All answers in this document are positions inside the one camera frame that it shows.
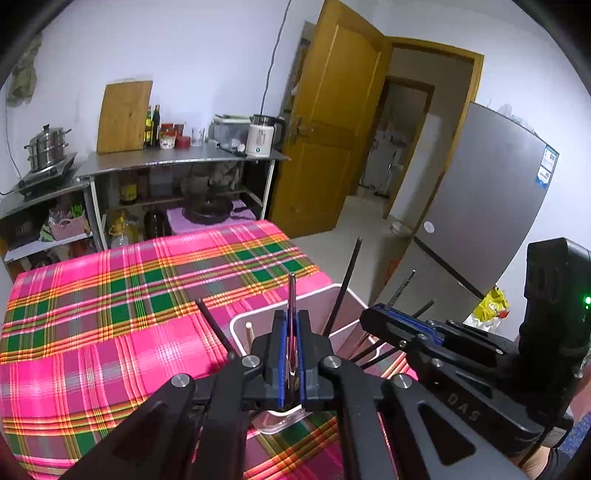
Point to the yellow wooden door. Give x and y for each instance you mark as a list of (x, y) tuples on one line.
[(334, 108)]

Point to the low wooden shelf cabinet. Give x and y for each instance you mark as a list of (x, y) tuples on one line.
[(26, 239)]

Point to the steel kitchen counter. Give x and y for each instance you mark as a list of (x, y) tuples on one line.
[(168, 174)]

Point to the pink utensil holder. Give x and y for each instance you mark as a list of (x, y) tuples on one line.
[(346, 332)]

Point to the yellow snack bag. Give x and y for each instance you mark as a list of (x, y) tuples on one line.
[(491, 311)]

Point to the pink plaid tablecloth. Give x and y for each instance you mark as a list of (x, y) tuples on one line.
[(84, 342)]

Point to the black wok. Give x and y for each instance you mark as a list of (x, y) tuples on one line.
[(209, 210)]

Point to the metal chopstick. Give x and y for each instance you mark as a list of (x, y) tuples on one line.
[(291, 342), (398, 293)]

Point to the steel steamer pot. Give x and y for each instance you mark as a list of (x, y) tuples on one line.
[(46, 148)]

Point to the wooden chopstick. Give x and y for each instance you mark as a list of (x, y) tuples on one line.
[(249, 335)]

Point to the grey refrigerator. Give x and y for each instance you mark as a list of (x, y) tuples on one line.
[(486, 204)]

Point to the red jar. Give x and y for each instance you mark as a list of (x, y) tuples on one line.
[(181, 140)]

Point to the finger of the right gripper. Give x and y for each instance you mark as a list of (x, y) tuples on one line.
[(399, 329)]

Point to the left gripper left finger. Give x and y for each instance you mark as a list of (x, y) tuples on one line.
[(272, 351)]

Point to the pink storage basket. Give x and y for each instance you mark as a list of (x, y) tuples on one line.
[(69, 227)]

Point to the white electric kettle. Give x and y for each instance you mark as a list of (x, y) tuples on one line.
[(265, 134)]

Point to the green hanging cloth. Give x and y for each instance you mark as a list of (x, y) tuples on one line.
[(24, 77)]

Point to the dark oil bottle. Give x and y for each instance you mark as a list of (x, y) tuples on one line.
[(152, 122)]

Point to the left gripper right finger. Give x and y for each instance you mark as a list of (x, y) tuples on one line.
[(316, 392)]

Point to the wooden cutting board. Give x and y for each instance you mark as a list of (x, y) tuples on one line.
[(122, 117)]

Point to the induction cooker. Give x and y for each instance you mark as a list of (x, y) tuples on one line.
[(32, 180)]

